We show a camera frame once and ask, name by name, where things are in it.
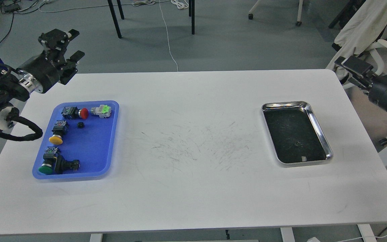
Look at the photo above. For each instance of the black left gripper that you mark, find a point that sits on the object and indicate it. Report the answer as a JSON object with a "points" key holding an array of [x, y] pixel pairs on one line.
{"points": [[43, 71]]}

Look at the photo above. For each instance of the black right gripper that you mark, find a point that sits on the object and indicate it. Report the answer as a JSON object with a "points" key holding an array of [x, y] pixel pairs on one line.
{"points": [[373, 85]]}

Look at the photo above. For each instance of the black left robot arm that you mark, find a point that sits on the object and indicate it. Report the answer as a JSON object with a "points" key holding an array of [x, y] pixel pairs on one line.
{"points": [[12, 125]]}

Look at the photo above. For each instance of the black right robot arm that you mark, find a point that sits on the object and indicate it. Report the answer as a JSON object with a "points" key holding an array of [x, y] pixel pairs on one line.
{"points": [[362, 76]]}

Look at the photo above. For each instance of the beige cloth on chair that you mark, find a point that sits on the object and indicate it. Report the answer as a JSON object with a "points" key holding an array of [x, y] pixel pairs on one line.
{"points": [[359, 33]]}

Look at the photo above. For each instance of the blue plastic tray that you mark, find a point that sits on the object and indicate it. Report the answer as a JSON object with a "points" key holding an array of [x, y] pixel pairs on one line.
{"points": [[92, 145]]}

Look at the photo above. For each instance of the silver metal tray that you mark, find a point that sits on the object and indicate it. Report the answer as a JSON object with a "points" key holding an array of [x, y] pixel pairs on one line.
{"points": [[291, 122]]}

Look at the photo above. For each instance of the white chair base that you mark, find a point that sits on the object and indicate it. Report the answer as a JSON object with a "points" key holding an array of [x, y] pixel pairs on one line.
{"points": [[260, 9]]}

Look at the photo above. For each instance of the black table leg pair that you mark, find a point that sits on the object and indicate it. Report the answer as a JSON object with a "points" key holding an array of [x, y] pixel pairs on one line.
{"points": [[191, 13]]}

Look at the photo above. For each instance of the red push button switch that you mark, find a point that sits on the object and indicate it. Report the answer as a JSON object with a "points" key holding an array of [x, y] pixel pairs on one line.
{"points": [[73, 112]]}

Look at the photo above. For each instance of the yellow push button switch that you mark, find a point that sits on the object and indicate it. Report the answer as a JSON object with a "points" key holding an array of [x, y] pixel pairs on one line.
{"points": [[59, 129]]}

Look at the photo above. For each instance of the green grey industrial switch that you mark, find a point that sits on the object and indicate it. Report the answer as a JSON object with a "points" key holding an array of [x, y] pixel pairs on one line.
{"points": [[102, 111]]}

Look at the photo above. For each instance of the green push button switch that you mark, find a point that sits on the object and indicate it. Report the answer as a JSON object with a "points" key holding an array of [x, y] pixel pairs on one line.
{"points": [[51, 161]]}

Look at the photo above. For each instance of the black industrial switch part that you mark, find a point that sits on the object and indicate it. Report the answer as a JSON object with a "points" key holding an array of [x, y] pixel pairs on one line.
{"points": [[62, 165]]}

